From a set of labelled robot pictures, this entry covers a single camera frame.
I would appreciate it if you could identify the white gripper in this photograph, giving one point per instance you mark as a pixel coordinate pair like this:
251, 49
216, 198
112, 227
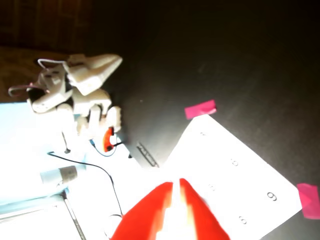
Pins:
93, 72

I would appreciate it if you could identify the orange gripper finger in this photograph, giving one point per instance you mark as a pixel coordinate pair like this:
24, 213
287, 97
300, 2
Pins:
140, 220
202, 225

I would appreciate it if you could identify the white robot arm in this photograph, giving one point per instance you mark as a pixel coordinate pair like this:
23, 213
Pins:
87, 102

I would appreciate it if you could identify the white numbered grid paper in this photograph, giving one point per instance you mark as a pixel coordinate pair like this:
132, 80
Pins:
237, 175

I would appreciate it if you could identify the orange table clamp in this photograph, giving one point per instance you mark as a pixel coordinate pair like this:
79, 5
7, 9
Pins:
108, 138

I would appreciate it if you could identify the white paper coffee cup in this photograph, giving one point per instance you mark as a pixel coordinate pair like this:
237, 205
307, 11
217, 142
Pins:
65, 173

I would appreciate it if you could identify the pink tape piece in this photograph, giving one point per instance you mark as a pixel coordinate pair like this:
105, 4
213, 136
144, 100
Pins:
308, 200
200, 109

